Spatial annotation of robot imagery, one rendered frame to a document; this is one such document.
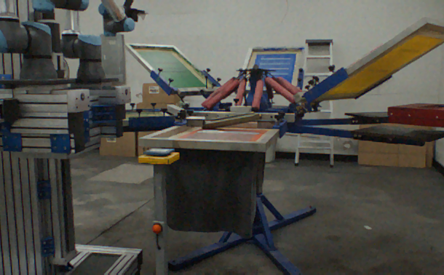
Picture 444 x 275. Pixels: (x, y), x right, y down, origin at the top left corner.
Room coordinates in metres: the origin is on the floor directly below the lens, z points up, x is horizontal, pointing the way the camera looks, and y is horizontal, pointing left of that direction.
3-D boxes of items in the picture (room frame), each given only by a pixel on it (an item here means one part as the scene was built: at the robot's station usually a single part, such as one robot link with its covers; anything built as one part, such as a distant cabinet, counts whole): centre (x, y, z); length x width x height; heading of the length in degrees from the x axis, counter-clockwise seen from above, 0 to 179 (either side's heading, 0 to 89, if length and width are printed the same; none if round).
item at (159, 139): (2.26, -0.02, 0.97); 0.79 x 0.58 x 0.04; 165
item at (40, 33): (1.85, 0.77, 1.42); 0.13 x 0.12 x 0.14; 145
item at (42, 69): (1.85, 0.76, 1.31); 0.15 x 0.15 x 0.10
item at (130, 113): (3.03, 0.59, 1.05); 1.08 x 0.61 x 0.23; 105
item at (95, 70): (2.34, 0.68, 1.31); 0.15 x 0.15 x 0.10
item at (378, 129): (2.81, -0.76, 0.91); 1.34 x 0.40 x 0.08; 45
